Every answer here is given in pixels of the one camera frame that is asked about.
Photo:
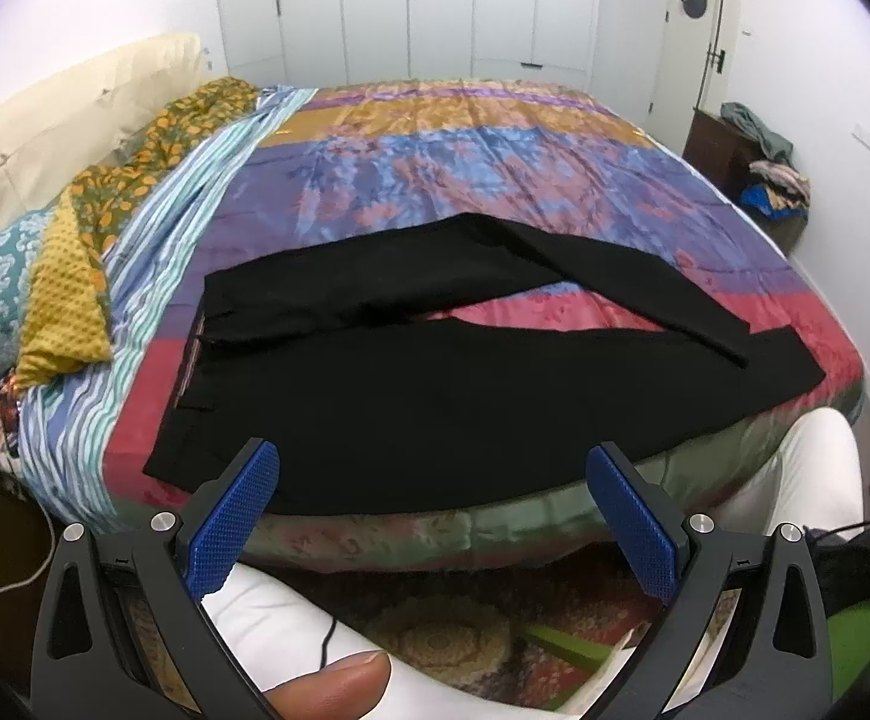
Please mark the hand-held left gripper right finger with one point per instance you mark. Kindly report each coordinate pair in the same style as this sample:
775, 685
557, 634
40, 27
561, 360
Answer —
630, 525

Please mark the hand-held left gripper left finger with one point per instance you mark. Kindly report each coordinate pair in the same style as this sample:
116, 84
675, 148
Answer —
240, 517

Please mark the black pants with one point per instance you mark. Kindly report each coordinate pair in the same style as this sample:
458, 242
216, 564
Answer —
442, 405

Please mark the person's left hand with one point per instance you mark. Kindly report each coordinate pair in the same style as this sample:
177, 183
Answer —
330, 682

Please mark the green strip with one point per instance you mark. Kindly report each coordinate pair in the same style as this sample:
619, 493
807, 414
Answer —
570, 645

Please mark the dark bag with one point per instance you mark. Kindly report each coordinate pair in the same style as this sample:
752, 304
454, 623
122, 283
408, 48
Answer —
862, 562

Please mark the pile of mixed clothes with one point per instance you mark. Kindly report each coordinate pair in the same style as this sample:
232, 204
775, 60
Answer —
776, 187

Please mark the patterned floor rug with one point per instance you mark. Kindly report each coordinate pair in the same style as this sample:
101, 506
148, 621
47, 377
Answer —
435, 637

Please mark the brown wooden bedside table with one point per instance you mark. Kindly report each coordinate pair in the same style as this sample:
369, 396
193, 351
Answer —
7, 547

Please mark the yellow knitted cloth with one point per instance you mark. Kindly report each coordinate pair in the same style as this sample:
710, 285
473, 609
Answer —
64, 292

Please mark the dark wooden dresser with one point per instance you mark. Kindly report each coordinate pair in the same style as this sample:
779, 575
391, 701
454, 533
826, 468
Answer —
712, 150

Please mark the white door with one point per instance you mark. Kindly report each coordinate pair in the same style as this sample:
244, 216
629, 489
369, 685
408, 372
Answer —
694, 90

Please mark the colourful floral satin blanket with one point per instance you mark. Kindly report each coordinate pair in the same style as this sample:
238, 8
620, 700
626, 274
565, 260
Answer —
442, 165

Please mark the cream padded headboard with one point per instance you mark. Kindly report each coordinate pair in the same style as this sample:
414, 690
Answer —
45, 120

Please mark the white wardrobe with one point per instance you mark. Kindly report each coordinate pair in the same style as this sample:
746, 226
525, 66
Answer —
405, 7

